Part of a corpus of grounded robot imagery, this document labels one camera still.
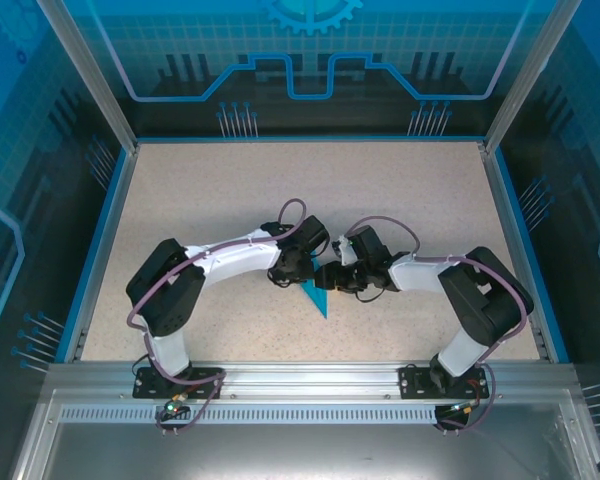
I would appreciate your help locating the metal sheet tray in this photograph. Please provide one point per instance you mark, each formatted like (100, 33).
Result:
(300, 450)

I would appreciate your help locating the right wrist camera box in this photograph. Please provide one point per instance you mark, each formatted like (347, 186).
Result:
(345, 252)

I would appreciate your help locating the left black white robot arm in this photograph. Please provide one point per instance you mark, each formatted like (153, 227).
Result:
(170, 290)

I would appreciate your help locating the aluminium frame post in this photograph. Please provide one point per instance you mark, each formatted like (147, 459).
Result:
(525, 75)
(97, 75)

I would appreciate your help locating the blue aluminium table side rail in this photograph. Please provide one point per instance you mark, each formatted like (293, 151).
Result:
(117, 200)
(505, 200)

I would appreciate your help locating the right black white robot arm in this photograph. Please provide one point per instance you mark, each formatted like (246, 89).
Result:
(485, 300)

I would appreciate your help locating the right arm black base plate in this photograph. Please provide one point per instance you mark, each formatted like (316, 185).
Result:
(415, 382)

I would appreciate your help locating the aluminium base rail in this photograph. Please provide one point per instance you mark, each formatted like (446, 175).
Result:
(310, 377)

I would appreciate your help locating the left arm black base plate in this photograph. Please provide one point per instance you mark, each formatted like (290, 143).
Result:
(150, 387)

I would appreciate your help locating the blue paper sheet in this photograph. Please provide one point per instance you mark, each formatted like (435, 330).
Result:
(320, 300)

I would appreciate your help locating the blue aluminium table end rail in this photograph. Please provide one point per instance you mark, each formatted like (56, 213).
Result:
(310, 139)

